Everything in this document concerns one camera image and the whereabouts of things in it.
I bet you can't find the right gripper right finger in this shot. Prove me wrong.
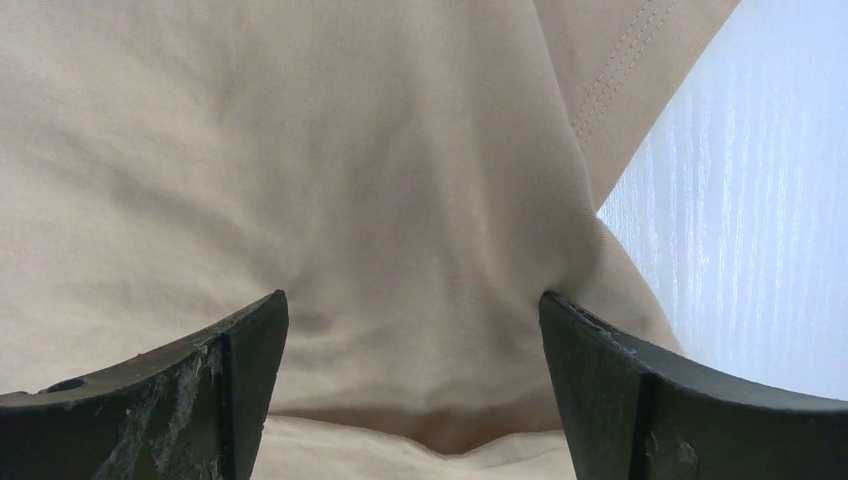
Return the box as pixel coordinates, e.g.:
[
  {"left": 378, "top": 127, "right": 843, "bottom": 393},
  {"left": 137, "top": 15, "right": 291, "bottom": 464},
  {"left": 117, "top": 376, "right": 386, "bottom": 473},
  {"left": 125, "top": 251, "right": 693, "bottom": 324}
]
[{"left": 538, "top": 292, "right": 847, "bottom": 479}]

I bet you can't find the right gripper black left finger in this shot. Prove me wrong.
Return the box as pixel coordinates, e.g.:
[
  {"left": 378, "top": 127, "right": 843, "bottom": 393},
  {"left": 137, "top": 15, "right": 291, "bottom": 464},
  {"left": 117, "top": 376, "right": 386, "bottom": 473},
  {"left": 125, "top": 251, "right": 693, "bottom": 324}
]
[{"left": 1, "top": 291, "right": 289, "bottom": 479}]

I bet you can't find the beige t shirt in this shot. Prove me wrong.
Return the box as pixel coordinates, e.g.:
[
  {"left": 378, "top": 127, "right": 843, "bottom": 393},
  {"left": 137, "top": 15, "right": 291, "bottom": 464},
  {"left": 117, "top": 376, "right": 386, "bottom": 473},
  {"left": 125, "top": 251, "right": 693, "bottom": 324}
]
[{"left": 1, "top": 1, "right": 735, "bottom": 479}]

